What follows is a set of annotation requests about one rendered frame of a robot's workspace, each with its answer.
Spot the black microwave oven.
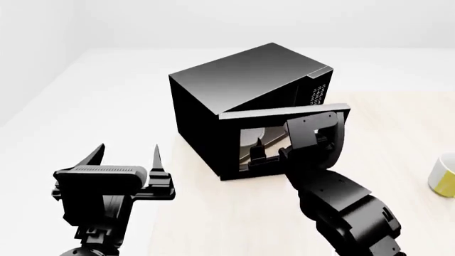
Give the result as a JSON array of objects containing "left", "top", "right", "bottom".
[{"left": 168, "top": 42, "right": 336, "bottom": 177}]

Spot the glass turntable plate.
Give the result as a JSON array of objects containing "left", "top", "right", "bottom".
[{"left": 240, "top": 127, "right": 287, "bottom": 162}]

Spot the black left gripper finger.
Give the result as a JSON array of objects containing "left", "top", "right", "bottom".
[
  {"left": 75, "top": 143, "right": 107, "bottom": 167},
  {"left": 149, "top": 144, "right": 168, "bottom": 174}
]

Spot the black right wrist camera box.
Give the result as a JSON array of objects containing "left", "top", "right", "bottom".
[{"left": 285, "top": 111, "right": 338, "bottom": 151}]

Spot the black microwave door with handle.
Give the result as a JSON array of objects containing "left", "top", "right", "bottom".
[{"left": 218, "top": 102, "right": 353, "bottom": 182}]

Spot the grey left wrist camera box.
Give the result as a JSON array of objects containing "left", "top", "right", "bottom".
[{"left": 53, "top": 164, "right": 149, "bottom": 192}]

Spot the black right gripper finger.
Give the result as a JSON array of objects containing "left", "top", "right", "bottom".
[{"left": 250, "top": 144, "right": 267, "bottom": 162}]

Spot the white and yellow mug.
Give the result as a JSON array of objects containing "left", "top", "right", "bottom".
[{"left": 427, "top": 152, "right": 455, "bottom": 199}]

